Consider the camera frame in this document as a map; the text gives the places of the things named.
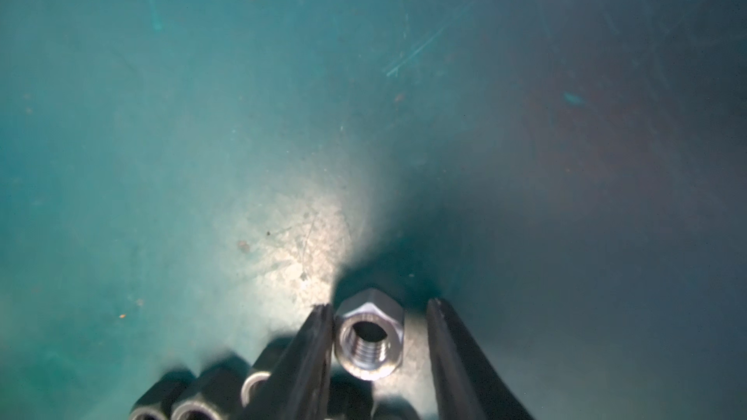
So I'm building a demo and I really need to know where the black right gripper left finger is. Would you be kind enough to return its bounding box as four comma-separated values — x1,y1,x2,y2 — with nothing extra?
233,303,334,419

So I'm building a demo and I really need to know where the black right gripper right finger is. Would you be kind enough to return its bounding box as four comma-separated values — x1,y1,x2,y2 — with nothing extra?
426,299,533,420

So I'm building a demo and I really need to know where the steel hex nut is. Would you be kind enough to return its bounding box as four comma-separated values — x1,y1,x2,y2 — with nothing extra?
170,367,243,420
335,289,405,381
128,379,188,420
240,336,292,408

